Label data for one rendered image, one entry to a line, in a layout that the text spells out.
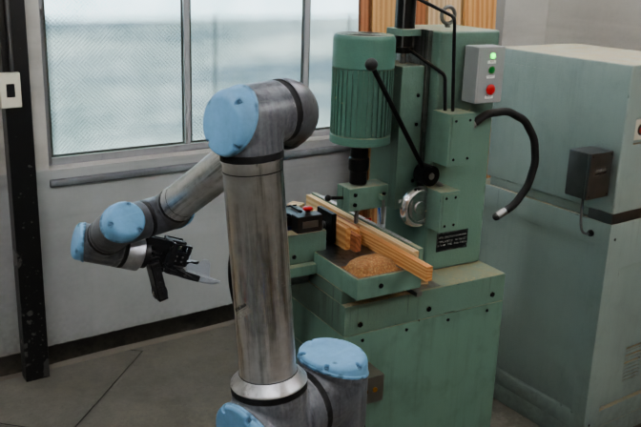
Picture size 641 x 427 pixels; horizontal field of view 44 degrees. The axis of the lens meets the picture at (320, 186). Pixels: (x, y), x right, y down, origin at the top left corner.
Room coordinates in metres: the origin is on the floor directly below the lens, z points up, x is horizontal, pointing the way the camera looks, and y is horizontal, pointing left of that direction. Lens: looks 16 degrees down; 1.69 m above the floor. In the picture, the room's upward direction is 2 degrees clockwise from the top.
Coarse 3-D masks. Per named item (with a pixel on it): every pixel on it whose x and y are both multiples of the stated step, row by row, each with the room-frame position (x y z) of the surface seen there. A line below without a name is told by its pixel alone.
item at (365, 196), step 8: (344, 184) 2.24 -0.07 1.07; (352, 184) 2.24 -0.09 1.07; (368, 184) 2.24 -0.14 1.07; (376, 184) 2.25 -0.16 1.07; (384, 184) 2.25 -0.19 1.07; (344, 192) 2.21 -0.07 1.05; (352, 192) 2.19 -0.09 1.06; (360, 192) 2.20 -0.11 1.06; (368, 192) 2.22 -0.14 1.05; (376, 192) 2.23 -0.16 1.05; (344, 200) 2.20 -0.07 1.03; (352, 200) 2.19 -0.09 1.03; (360, 200) 2.20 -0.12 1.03; (368, 200) 2.22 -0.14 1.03; (376, 200) 2.23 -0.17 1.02; (344, 208) 2.20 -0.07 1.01; (352, 208) 2.19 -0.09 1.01; (360, 208) 2.20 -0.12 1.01; (368, 208) 2.22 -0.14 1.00
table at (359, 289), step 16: (320, 256) 2.09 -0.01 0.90; (336, 256) 2.08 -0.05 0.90; (352, 256) 2.09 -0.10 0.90; (304, 272) 2.08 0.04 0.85; (320, 272) 2.08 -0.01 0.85; (336, 272) 2.01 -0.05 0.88; (400, 272) 1.99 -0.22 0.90; (352, 288) 1.94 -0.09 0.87; (368, 288) 1.94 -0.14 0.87; (384, 288) 1.97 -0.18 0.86; (400, 288) 1.99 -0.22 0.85
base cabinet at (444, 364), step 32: (320, 320) 2.08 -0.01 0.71; (416, 320) 2.09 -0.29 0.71; (448, 320) 2.15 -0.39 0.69; (480, 320) 2.21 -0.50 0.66; (384, 352) 2.04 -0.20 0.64; (416, 352) 2.09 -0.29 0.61; (448, 352) 2.16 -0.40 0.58; (480, 352) 2.22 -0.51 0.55; (384, 384) 2.04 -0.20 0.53; (416, 384) 2.10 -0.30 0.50; (448, 384) 2.16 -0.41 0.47; (480, 384) 2.23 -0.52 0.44; (384, 416) 2.04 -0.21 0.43; (416, 416) 2.10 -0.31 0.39; (448, 416) 2.17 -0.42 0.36; (480, 416) 2.23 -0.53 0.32
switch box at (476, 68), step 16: (480, 48) 2.23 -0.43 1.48; (496, 48) 2.26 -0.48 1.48; (480, 64) 2.23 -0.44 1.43; (496, 64) 2.26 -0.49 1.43; (464, 80) 2.27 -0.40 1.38; (480, 80) 2.24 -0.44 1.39; (496, 80) 2.27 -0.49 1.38; (464, 96) 2.27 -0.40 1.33; (480, 96) 2.24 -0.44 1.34; (496, 96) 2.27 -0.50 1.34
